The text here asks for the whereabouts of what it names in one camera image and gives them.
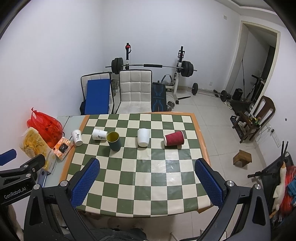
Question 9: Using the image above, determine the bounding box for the white calligraphy paper cup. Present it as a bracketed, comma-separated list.
[71, 129, 83, 147]
[92, 128, 108, 141]

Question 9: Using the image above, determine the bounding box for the red ribbed paper cup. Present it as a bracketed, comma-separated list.
[164, 131, 185, 147]

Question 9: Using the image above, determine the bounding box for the lying white calligraphy paper cup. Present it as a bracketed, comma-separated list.
[92, 128, 108, 141]

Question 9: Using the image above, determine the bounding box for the dark green yellow-lined cup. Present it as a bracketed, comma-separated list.
[106, 132, 121, 152]

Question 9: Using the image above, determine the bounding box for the plain white cup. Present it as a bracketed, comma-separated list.
[137, 128, 150, 148]

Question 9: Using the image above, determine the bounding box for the yellow floral tissue pack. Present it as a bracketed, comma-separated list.
[19, 127, 57, 173]

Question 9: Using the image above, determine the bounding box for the small wooden stool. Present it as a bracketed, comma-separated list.
[233, 150, 252, 167]

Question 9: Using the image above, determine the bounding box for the red plastic bag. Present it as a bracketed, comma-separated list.
[27, 108, 63, 149]

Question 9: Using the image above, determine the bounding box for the orange wet wipes pack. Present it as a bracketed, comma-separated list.
[53, 137, 73, 160]

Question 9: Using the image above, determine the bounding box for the white goose plush toy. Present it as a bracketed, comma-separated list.
[269, 162, 287, 219]

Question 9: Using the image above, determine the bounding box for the green white checkered tablecloth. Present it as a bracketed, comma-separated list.
[61, 113, 211, 217]

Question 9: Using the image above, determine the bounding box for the dark wooden chair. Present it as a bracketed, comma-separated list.
[230, 95, 276, 143]

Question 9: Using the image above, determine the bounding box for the barbell on floor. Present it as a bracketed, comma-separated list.
[191, 82, 231, 102]

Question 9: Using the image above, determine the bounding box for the blue folded mat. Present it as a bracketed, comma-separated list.
[85, 79, 110, 114]

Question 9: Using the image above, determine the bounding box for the white quilted chair behind mat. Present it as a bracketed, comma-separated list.
[80, 72, 114, 115]

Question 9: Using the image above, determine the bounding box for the black blue weight bench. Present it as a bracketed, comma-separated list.
[151, 82, 167, 112]

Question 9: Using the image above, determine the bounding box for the barbell on rack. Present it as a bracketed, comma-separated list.
[106, 58, 197, 77]

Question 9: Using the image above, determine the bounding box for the white weight rack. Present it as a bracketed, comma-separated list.
[125, 43, 185, 104]

